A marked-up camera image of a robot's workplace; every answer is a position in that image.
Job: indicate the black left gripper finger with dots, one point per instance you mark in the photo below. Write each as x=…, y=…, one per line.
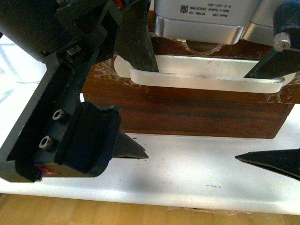
x=284, y=162
x=126, y=147

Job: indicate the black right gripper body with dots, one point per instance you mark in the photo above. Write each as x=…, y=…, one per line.
x=57, y=135

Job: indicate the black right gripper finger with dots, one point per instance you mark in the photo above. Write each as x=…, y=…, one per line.
x=275, y=65
x=133, y=41

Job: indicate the white drawer handle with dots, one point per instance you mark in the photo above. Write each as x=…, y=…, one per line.
x=201, y=73

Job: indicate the wooden drawer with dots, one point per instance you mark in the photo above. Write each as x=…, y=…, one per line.
x=106, y=83

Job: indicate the brown wooden drawer cabinet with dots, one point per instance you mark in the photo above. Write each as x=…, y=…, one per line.
x=196, y=117

